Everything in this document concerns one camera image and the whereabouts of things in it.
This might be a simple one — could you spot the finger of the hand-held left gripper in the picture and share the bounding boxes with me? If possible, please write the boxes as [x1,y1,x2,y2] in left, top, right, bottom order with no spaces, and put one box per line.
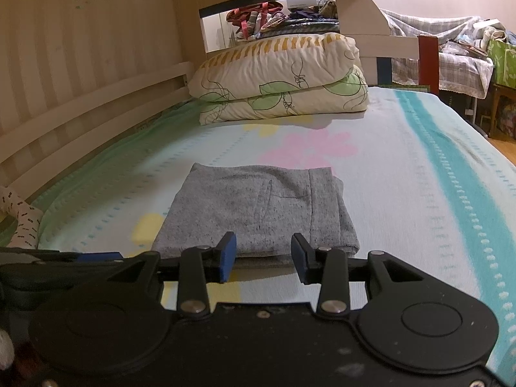
[0,249,125,265]

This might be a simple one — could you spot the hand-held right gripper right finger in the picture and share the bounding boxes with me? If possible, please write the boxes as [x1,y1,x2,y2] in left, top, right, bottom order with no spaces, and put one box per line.
[290,233,410,316]

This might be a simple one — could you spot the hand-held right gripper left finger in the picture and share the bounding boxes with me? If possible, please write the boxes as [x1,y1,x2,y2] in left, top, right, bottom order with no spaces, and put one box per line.
[105,232,238,316]

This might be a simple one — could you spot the grey pants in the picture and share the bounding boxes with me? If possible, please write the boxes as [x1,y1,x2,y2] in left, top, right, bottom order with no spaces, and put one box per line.
[151,162,360,259]

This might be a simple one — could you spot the white dotted cloth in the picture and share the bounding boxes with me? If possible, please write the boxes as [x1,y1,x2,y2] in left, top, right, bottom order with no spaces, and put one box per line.
[0,185,44,249]

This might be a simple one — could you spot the floral folded pillow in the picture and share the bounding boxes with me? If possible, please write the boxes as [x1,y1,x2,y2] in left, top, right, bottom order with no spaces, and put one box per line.
[189,32,371,125]

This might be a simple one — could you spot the pile of colourful clothes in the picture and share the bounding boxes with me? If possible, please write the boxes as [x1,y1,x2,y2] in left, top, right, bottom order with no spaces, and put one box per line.
[226,1,341,42]

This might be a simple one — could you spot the table with checked cloth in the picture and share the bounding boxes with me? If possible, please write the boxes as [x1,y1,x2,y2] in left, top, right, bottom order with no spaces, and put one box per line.
[381,8,494,97]

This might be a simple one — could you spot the green patterned bag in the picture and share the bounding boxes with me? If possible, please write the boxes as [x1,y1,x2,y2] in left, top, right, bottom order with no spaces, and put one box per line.
[486,32,516,86]

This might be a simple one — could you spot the red wooden post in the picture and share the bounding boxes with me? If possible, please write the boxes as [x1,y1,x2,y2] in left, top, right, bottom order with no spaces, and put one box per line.
[418,35,439,95]

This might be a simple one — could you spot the white wooden bed frame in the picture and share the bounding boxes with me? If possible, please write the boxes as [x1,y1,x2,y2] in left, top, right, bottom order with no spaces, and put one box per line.
[0,0,420,178]

